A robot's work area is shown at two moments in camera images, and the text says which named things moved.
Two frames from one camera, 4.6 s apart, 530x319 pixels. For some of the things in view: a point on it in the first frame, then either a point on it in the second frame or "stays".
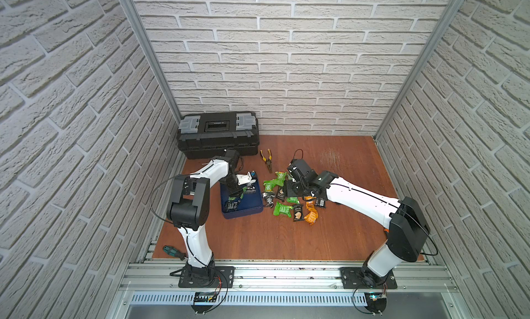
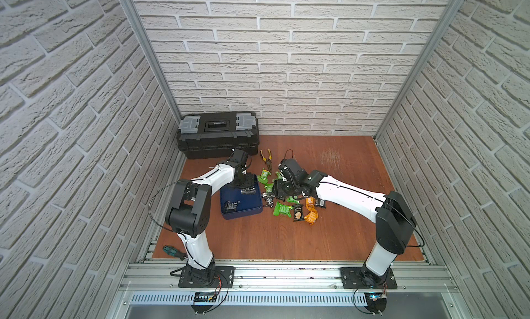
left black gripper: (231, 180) to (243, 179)
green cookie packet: (270, 184) stays
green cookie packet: (293, 199) stays
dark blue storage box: (242, 204) stays
